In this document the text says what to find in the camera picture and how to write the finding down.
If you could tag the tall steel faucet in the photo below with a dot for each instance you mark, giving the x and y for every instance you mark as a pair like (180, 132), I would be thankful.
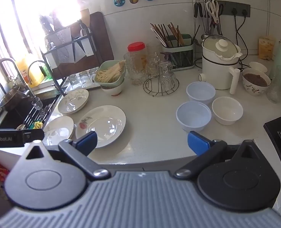
(5, 59)

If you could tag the set of glass cups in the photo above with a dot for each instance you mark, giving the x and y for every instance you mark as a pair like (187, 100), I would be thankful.
(164, 73)

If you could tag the green chopstick holder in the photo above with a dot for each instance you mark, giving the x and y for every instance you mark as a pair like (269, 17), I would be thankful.
(178, 61)

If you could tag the grey textured mat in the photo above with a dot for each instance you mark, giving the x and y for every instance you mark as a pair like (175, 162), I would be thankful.
(69, 52)

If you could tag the yellow cloth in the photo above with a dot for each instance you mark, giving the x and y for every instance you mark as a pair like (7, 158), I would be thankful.
(38, 124)

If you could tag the white electric pot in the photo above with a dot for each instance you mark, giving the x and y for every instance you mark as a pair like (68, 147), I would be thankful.
(216, 76)

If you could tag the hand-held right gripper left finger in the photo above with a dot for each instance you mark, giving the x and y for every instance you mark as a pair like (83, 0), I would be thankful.
(89, 139)

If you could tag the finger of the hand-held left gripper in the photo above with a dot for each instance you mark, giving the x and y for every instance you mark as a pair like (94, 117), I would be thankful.
(34, 135)

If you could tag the pale blue plastic bowl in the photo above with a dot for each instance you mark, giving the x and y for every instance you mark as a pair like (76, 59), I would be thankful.
(192, 117)
(201, 91)

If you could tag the black induction cooktop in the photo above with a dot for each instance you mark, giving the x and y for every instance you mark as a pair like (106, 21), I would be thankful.
(280, 128)

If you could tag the brown cutting board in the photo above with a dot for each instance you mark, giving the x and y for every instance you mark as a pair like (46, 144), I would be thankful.
(104, 42)

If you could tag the white leaf-pattern plate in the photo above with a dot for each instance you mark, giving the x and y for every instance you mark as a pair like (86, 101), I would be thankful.
(59, 128)
(72, 99)

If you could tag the glass pot lid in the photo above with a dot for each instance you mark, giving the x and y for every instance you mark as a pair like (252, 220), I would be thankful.
(222, 45)

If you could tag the white flower-pattern plate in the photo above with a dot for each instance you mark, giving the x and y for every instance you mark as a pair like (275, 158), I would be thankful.
(107, 121)

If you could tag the floral bowl with brown food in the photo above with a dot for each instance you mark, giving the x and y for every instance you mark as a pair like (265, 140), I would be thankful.
(254, 87)

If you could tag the dry noodles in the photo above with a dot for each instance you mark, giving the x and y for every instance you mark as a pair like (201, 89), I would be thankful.
(108, 73)

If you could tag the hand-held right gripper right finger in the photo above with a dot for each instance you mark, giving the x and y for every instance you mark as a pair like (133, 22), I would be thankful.
(197, 142)

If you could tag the clear drinking glass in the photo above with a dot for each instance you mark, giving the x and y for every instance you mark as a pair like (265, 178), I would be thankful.
(83, 77)
(73, 79)
(92, 73)

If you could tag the tall clear glass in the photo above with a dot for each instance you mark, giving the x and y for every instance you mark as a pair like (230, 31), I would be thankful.
(274, 92)

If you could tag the small steel faucet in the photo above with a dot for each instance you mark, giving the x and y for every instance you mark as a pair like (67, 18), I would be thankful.
(37, 61)

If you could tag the bundle of chopsticks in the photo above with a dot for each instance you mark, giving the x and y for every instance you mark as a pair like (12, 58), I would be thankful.
(165, 33)

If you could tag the green bowl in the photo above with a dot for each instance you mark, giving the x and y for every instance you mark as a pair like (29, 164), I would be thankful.
(114, 82)

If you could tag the black dish rack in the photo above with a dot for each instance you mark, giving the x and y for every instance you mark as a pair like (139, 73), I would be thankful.
(95, 48)

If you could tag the yellow packet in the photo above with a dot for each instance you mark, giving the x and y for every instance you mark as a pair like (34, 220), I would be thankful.
(266, 48)

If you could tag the wooden spatula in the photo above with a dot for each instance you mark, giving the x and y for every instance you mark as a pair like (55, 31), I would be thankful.
(84, 16)

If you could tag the red-lidded glass jar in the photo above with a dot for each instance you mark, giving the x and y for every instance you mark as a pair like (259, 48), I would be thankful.
(133, 71)

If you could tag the white drip tray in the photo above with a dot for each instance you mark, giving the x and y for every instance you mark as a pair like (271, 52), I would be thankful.
(78, 86)

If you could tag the white brown-based bowl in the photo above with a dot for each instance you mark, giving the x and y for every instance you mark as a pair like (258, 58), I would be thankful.
(111, 90)

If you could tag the dark wall power strip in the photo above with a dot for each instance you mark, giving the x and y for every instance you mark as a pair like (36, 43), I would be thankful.
(235, 6)

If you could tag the small white bowl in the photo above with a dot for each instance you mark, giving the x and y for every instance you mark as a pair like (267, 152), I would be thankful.
(258, 66)

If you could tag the black sink rack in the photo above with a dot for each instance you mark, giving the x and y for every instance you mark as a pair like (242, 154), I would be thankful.
(35, 116)

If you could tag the small glass goblet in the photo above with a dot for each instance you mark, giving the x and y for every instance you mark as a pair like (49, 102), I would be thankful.
(37, 103)

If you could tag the red-lid glass jar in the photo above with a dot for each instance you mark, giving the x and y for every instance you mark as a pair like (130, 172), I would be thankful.
(136, 47)

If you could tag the steel pot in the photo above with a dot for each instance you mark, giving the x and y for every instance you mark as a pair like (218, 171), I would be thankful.
(12, 97)

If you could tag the green detergent bottle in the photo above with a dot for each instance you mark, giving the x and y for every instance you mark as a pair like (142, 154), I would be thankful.
(45, 70)

